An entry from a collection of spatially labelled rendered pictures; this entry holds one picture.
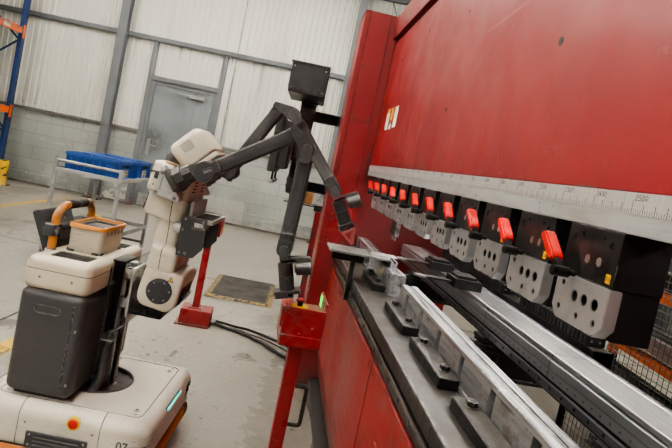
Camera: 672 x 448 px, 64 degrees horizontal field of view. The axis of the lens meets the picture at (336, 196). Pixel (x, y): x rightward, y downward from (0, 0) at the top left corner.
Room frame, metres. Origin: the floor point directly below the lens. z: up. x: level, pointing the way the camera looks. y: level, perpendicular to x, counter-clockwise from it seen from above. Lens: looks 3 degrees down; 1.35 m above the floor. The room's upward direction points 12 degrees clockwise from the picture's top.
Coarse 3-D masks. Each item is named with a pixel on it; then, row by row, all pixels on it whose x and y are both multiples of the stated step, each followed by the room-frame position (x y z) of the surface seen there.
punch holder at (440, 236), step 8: (440, 200) 1.73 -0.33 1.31; (448, 200) 1.65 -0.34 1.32; (456, 200) 1.60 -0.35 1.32; (440, 208) 1.71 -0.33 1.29; (456, 208) 1.60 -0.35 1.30; (440, 216) 1.69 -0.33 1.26; (456, 216) 1.60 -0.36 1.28; (440, 224) 1.66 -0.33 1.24; (432, 232) 1.73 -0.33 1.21; (440, 232) 1.66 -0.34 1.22; (448, 232) 1.60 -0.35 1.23; (432, 240) 1.71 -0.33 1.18; (440, 240) 1.63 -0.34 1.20; (448, 240) 1.60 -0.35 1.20; (448, 248) 1.61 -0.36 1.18
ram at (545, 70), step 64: (448, 0) 2.19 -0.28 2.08; (512, 0) 1.48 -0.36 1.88; (576, 0) 1.12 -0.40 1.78; (640, 0) 0.90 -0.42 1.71; (448, 64) 1.99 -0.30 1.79; (512, 64) 1.38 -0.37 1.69; (576, 64) 1.06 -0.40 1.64; (640, 64) 0.86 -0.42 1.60; (448, 128) 1.82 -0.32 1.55; (512, 128) 1.30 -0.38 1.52; (576, 128) 1.01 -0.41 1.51; (640, 128) 0.82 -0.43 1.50; (448, 192) 1.67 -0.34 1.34; (640, 192) 0.79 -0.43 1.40
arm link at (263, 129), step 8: (280, 104) 2.42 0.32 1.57; (272, 112) 2.43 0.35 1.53; (280, 112) 2.42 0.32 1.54; (288, 112) 2.42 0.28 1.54; (264, 120) 2.43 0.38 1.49; (272, 120) 2.43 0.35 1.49; (256, 128) 2.43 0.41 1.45; (264, 128) 2.43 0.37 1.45; (272, 128) 2.46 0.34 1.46; (256, 136) 2.43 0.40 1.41; (264, 136) 2.44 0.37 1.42; (248, 144) 2.43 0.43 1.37; (224, 176) 2.40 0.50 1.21; (232, 176) 2.40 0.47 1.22
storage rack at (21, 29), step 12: (24, 0) 8.50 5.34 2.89; (24, 12) 8.50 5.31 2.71; (0, 24) 7.97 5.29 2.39; (12, 24) 8.23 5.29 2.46; (24, 24) 8.51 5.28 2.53; (24, 36) 8.55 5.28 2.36; (0, 48) 8.54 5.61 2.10; (12, 72) 8.50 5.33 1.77; (12, 84) 8.50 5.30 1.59; (12, 96) 8.52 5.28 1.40; (0, 108) 8.29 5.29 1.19; (12, 108) 8.57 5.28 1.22; (0, 144) 8.50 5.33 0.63; (0, 156) 8.50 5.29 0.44
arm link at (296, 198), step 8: (304, 144) 1.97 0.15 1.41; (304, 152) 1.97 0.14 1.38; (304, 160) 1.97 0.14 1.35; (296, 168) 2.00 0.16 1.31; (304, 168) 2.00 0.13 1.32; (296, 176) 2.00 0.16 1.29; (304, 176) 2.00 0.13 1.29; (296, 184) 2.00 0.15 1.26; (304, 184) 2.00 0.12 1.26; (296, 192) 2.00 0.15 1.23; (304, 192) 2.00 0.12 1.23; (288, 200) 2.01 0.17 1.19; (296, 200) 2.00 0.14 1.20; (288, 208) 2.00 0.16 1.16; (296, 208) 2.00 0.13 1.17; (288, 216) 2.00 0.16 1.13; (296, 216) 2.00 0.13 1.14; (288, 224) 2.00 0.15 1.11; (296, 224) 2.00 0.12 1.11; (280, 232) 2.00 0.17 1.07; (288, 232) 1.99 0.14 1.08; (280, 240) 1.99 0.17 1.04; (288, 240) 1.99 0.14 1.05; (288, 248) 1.99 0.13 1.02
